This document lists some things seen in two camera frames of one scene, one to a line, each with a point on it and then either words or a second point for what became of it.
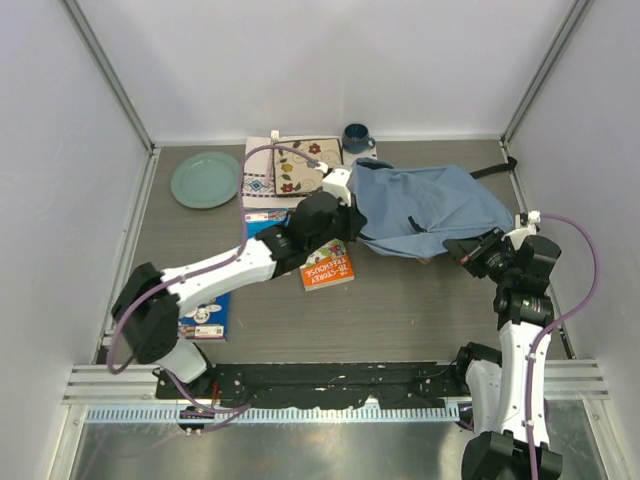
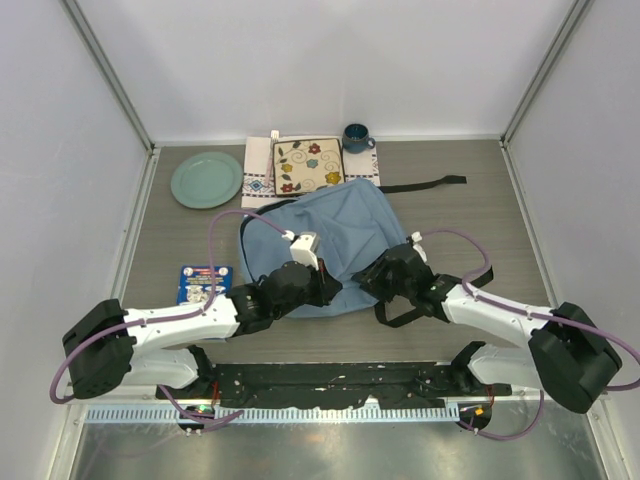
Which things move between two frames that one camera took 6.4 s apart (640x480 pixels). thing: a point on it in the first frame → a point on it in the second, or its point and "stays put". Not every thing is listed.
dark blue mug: (356, 139) stays put
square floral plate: (294, 173) stays put
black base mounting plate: (388, 385) stays put
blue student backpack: (415, 212) → (354, 226)
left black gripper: (355, 221) → (327, 286)
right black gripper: (470, 251) → (372, 278)
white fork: (274, 138) stays put
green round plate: (205, 180) stays put
